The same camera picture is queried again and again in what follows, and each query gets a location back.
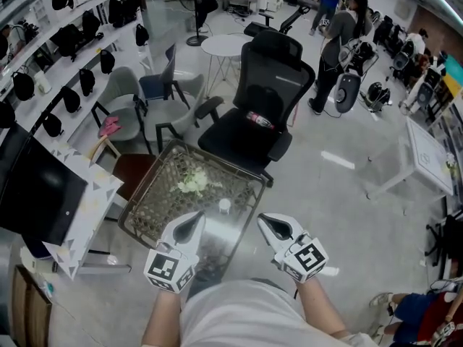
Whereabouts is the brown seat wooden chair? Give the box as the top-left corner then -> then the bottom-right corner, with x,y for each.
88,134 -> 157,202

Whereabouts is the round white side table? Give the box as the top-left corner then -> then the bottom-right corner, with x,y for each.
200,34 -> 252,98

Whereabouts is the person's right forearm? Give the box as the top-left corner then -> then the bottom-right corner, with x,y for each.
294,275 -> 354,340

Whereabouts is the black mesh office chair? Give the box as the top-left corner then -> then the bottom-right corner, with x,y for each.
195,30 -> 317,188

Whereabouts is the white triangle-patterned table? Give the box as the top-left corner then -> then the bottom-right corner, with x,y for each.
20,138 -> 132,282

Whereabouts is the black tipped office chair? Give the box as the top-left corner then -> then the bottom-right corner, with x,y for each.
243,5 -> 313,38

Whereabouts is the red label drink bottle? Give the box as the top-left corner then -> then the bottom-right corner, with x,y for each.
246,111 -> 276,131

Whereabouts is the black monitor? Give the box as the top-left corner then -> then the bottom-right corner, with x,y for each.
0,122 -> 89,247

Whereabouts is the row of black bags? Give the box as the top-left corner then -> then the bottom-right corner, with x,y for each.
0,0 -> 150,139

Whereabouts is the pink cloth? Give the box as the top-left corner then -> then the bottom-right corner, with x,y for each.
98,116 -> 122,137

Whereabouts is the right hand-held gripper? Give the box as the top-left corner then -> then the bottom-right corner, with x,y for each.
257,213 -> 329,284

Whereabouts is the glass-top woven table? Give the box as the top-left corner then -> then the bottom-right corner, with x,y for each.
117,137 -> 268,282

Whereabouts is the black swivel chair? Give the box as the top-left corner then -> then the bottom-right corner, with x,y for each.
424,210 -> 463,267

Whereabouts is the person's left forearm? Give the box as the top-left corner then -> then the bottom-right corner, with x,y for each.
140,288 -> 186,347

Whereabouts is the white grey rounded device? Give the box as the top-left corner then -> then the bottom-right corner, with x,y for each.
334,72 -> 363,114

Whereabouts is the white jug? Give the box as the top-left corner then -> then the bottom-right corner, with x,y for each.
34,70 -> 53,95

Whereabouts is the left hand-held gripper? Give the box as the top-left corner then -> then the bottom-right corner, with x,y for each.
143,210 -> 208,295

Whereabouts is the white flower bunch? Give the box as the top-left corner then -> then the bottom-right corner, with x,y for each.
169,167 -> 224,199

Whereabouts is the blue shell chair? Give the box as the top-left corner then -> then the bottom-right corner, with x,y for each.
138,43 -> 192,111

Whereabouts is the person's white shirt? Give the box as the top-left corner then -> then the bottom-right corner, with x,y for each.
178,278 -> 379,347

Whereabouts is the black standing fan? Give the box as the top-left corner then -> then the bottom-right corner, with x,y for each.
185,0 -> 219,47

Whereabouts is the white shelving unit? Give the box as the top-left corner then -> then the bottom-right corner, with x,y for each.
0,0 -> 154,142

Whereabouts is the white square table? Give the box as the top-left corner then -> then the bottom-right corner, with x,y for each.
365,115 -> 455,201

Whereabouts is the grey shell chair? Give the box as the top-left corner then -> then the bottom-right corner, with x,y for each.
141,72 -> 206,152
90,66 -> 152,155

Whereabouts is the black round helmet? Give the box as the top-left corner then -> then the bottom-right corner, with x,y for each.
365,81 -> 392,113

